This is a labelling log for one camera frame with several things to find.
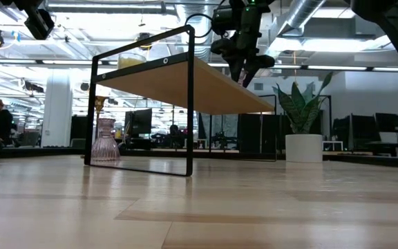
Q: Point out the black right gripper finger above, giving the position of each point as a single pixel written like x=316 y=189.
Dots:
x=223 y=46
x=263 y=62

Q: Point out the pink ribbed glass candle holder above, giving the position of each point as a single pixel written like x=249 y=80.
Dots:
x=105 y=145
x=243 y=79

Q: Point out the yellow jar candle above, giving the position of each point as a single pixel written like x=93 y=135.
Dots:
x=130 y=61

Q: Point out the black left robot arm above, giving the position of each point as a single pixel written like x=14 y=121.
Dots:
x=38 y=20

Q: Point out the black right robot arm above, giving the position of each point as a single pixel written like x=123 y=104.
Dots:
x=392 y=20

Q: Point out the black partition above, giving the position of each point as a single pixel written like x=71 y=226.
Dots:
x=254 y=133

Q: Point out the potted snake plant white pot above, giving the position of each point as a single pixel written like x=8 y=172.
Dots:
x=304 y=148

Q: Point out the black monitor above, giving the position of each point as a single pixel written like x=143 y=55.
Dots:
x=140 y=122
x=388 y=122
x=365 y=128

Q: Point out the gold candlestick holder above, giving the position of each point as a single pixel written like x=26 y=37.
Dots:
x=99 y=103

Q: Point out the white pillar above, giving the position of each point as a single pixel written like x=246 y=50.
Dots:
x=57 y=114

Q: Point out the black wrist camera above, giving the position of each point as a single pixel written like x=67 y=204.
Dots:
x=225 y=20

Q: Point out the wooden shelf riser black frame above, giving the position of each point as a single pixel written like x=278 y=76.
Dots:
x=202 y=90

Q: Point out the black aluminium table frame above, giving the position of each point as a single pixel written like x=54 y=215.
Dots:
x=47 y=152

